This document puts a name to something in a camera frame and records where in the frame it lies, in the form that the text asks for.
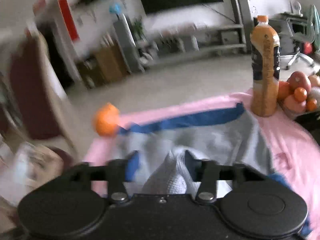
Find metal fruit tray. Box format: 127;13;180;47
282;105;320;130

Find small red wall banner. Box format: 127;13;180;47
32;0;47;14

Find teal hanging garment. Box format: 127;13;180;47
307;4;320;50

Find long metal shelf unit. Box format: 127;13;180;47
140;22;248;63

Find bumpy orange tangerine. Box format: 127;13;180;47
92;102;120;138

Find grey office chair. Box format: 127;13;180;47
280;12;317;70

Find white desk fan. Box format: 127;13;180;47
290;0;303;15

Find pink printed blanket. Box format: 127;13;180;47
84;90;320;230

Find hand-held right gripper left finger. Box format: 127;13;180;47
71;151;140;204

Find brown wooden cabinet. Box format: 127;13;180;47
77;45;132;89

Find orange juice bottle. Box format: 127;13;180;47
250;15;280;117

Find long red wall banner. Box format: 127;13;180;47
57;0;80;42

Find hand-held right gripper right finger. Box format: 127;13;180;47
193;158;266;204

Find white and light blue clothes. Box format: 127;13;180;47
10;142;40;193

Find maroon chair with gold frame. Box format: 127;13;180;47
7;30;78;160

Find green potted plant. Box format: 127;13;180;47
132;17;148;42

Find tray of mixed fruit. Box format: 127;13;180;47
277;71;320;113

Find blue and grey garment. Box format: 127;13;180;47
116;102;313;238

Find grey standing air conditioner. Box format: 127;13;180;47
112;14;145;73

